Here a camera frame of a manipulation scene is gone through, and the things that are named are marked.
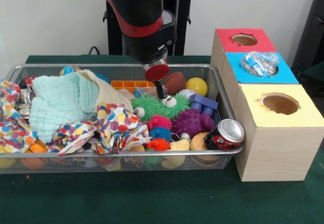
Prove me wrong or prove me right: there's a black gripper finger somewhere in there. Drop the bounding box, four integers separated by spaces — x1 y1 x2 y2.
154 81 166 100

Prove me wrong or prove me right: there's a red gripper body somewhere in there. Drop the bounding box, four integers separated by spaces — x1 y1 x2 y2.
144 62 171 82

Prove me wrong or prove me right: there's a cream waffle cloth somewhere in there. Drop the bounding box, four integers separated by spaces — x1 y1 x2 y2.
77 69 134 114

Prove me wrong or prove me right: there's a polka dot cloth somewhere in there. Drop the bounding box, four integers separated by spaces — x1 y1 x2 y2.
0 78 38 154
47 102 152 156

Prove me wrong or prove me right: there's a mint waffle cloth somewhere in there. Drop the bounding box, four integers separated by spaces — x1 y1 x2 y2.
28 72 101 144

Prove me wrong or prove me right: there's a green spiky toy with eyes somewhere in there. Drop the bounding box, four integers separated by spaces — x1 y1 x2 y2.
131 94 192 122

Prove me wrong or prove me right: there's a smooth yellow ball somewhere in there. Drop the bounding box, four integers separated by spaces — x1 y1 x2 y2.
185 77 209 96

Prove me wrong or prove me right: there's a purple spiky ball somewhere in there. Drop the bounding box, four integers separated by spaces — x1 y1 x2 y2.
172 108 216 140

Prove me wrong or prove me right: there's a black and white can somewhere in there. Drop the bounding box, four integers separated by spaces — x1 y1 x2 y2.
204 118 246 151

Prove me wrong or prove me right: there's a small orange basketball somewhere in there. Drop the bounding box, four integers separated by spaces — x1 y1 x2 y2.
20 142 49 169

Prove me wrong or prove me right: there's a dark green side table cloth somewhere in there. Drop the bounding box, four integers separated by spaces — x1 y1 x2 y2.
300 62 324 88

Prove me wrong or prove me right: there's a black chair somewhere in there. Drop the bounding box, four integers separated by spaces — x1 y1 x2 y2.
291 0 324 83

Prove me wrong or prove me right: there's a shallow wire mesh bin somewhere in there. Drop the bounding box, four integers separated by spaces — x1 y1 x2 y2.
0 63 246 175

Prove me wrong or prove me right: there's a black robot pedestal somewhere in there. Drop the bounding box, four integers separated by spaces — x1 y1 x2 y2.
102 0 205 56

